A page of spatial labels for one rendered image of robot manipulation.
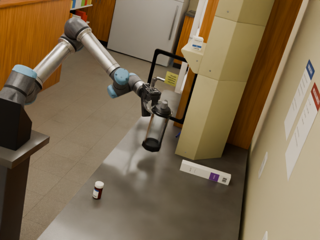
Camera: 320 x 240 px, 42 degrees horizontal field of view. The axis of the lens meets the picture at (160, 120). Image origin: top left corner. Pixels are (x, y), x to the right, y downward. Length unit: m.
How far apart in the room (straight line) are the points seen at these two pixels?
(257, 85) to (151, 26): 4.88
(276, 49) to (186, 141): 0.73
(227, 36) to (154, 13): 5.16
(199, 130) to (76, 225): 0.89
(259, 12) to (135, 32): 5.30
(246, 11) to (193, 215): 0.98
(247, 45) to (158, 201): 0.89
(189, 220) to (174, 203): 0.12
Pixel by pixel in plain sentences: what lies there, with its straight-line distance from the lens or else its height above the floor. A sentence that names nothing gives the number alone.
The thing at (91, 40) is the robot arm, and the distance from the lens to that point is 2.19.
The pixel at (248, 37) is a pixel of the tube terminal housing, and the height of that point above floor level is 1.64.
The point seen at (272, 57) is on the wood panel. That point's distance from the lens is 2.45.
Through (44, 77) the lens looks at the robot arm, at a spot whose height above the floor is 1.19.
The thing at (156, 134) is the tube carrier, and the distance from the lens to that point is 2.08.
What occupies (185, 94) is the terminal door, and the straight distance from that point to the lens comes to 2.49.
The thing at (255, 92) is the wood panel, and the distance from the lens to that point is 2.50.
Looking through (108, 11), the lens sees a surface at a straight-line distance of 7.56.
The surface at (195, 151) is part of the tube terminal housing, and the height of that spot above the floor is 1.00.
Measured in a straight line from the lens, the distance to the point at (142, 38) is 7.29.
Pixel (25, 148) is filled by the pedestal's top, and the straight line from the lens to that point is 2.06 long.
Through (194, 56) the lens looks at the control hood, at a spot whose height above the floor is 1.49.
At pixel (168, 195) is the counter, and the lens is 1.92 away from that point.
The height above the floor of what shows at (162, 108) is 1.23.
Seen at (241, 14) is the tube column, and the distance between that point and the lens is 2.05.
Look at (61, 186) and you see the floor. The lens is 3.48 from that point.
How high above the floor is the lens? 1.97
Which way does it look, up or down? 23 degrees down
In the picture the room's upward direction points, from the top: 15 degrees clockwise
